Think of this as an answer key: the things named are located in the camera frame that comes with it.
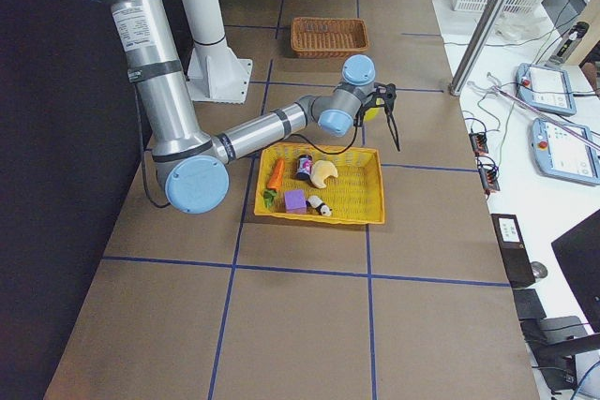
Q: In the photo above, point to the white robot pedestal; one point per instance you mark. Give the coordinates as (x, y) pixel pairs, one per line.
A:
(215, 73)

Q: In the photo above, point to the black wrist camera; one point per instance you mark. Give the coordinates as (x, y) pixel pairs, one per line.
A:
(387, 94)

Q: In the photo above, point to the clear packing tape roll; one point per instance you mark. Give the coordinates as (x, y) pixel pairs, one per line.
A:
(371, 113)

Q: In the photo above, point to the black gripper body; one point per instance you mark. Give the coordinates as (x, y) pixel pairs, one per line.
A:
(390, 120)

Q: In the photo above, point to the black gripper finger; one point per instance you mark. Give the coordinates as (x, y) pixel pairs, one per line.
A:
(393, 128)

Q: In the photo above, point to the aluminium post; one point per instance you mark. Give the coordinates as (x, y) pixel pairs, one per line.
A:
(479, 39)

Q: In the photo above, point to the teach pendant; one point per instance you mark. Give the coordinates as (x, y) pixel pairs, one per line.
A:
(547, 89)
(563, 152)

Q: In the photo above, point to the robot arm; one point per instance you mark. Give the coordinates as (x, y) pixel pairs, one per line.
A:
(190, 163)

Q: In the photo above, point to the small drink can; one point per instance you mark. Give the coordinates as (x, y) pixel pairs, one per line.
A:
(304, 167)

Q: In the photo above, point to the yellow plastic basket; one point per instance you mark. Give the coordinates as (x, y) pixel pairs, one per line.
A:
(355, 196)

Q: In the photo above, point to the teach pendant far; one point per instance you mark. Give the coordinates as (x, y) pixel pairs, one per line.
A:
(547, 89)

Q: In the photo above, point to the black box device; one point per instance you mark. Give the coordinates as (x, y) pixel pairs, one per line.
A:
(513, 251)

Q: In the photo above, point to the toy panda figure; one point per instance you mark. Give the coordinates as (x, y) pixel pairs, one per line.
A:
(318, 204)

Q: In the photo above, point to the brown wicker basket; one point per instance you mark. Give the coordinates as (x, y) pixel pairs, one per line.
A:
(328, 37)

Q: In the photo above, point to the toy carrot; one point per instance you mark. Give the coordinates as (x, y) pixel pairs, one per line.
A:
(274, 183)

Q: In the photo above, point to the teach pendant near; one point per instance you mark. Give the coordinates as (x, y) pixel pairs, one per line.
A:
(563, 152)

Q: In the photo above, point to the black monitor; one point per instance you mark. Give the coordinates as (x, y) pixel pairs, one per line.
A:
(578, 255)

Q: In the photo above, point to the toy croissant bread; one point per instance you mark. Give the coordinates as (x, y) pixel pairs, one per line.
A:
(321, 170)

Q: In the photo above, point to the purple foam block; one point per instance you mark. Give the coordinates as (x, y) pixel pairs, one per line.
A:
(295, 201)

